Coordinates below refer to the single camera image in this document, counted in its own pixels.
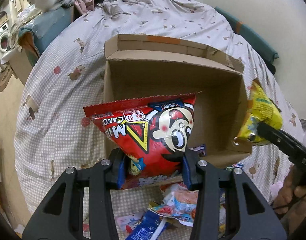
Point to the brown cardboard box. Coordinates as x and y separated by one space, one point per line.
139 66

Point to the teal pillow by wall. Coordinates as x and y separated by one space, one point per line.
266 51

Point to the yellow snack bag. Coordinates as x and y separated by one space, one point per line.
259 109

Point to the person's right hand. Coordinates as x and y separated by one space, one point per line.
293 216

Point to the pink snack pouch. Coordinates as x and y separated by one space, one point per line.
128 223

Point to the checkered cartoon duvet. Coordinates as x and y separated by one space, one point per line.
52 131

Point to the blue Lonely God chips bag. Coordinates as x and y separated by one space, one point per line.
222 196

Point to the white washing machine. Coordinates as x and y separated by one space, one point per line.
4 40

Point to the brown door mat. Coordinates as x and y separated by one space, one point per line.
5 76

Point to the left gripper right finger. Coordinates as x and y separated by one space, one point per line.
247 214

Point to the blue white wafer bar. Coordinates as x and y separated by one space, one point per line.
200 150

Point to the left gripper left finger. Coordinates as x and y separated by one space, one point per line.
59 215

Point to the blue white ribbon snack bag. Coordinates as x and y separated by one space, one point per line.
150 228

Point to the blue white shrimp snack bag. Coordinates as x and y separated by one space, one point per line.
178 203

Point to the large red milk candy bag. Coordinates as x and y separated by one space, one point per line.
153 132

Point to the teal cat perch box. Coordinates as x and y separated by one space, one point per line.
39 33

